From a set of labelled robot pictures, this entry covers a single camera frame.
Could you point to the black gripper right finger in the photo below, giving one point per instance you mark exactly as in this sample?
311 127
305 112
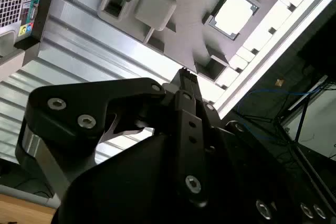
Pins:
211 129

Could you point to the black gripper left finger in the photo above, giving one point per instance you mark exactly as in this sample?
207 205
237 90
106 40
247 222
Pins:
78 100

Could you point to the silver CPU with green edge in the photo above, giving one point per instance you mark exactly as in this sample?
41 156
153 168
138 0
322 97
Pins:
233 14

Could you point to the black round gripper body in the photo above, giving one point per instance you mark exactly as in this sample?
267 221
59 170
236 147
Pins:
131 187

